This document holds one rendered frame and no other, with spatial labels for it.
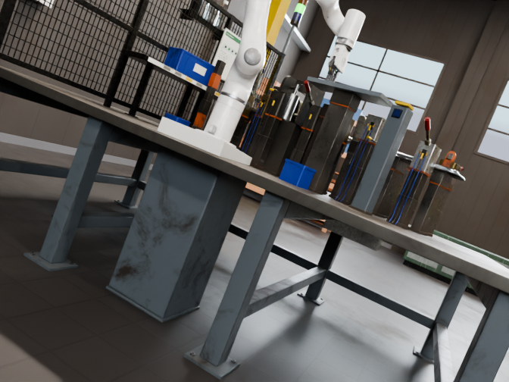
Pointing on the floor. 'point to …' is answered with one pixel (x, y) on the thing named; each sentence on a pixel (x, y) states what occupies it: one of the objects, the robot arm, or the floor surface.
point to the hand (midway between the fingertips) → (329, 80)
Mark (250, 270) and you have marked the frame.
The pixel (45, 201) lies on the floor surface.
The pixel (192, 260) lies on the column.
